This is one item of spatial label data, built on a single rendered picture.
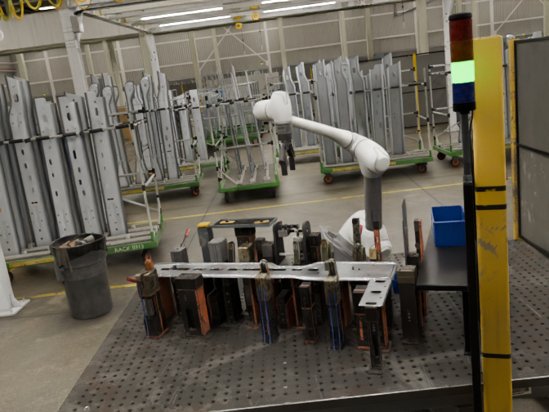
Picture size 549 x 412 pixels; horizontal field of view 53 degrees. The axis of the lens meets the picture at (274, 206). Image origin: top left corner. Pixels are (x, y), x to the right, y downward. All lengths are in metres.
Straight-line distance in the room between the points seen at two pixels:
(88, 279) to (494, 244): 3.96
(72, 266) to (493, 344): 3.89
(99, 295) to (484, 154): 4.09
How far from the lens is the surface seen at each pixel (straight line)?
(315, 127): 3.08
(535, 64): 5.20
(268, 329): 2.77
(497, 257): 2.10
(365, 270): 2.72
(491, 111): 1.99
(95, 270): 5.32
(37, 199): 7.14
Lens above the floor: 1.97
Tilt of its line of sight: 13 degrees down
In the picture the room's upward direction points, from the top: 7 degrees counter-clockwise
